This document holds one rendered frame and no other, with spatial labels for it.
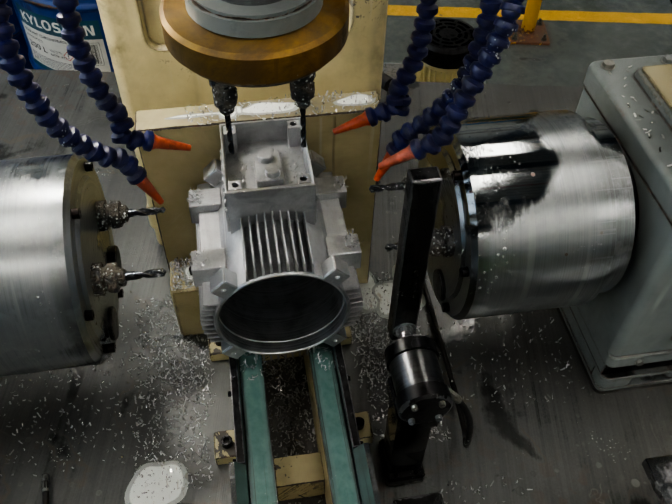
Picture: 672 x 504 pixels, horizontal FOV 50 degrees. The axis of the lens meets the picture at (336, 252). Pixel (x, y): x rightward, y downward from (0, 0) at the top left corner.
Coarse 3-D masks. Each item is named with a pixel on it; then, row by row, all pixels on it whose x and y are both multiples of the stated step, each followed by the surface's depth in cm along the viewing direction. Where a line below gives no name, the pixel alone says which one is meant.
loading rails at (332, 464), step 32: (320, 352) 92; (256, 384) 89; (320, 384) 89; (256, 416) 86; (320, 416) 86; (352, 416) 85; (224, 448) 94; (256, 448) 83; (320, 448) 90; (352, 448) 83; (256, 480) 81; (288, 480) 88; (320, 480) 88; (352, 480) 81
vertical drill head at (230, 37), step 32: (192, 0) 65; (224, 0) 64; (256, 0) 63; (288, 0) 64; (320, 0) 66; (192, 32) 65; (224, 32) 64; (256, 32) 64; (288, 32) 65; (320, 32) 65; (192, 64) 65; (224, 64) 63; (256, 64) 63; (288, 64) 64; (320, 64) 66; (224, 96) 69
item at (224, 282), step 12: (312, 156) 90; (204, 168) 90; (216, 168) 89; (312, 168) 91; (324, 168) 91; (204, 180) 90; (216, 180) 90; (324, 264) 80; (336, 264) 79; (216, 276) 78; (228, 276) 78; (324, 276) 79; (336, 276) 80; (348, 276) 80; (216, 288) 78; (228, 288) 78; (336, 336) 88; (228, 348) 87
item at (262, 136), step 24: (264, 120) 86; (288, 120) 87; (240, 144) 88; (264, 144) 88; (288, 144) 88; (240, 168) 85; (264, 168) 84; (288, 168) 85; (240, 192) 78; (264, 192) 79; (288, 192) 80; (312, 192) 80; (240, 216) 81; (312, 216) 83
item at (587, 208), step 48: (480, 144) 81; (528, 144) 82; (576, 144) 82; (480, 192) 79; (528, 192) 79; (576, 192) 80; (624, 192) 82; (432, 240) 84; (480, 240) 79; (528, 240) 79; (576, 240) 80; (624, 240) 82; (480, 288) 81; (528, 288) 83; (576, 288) 84
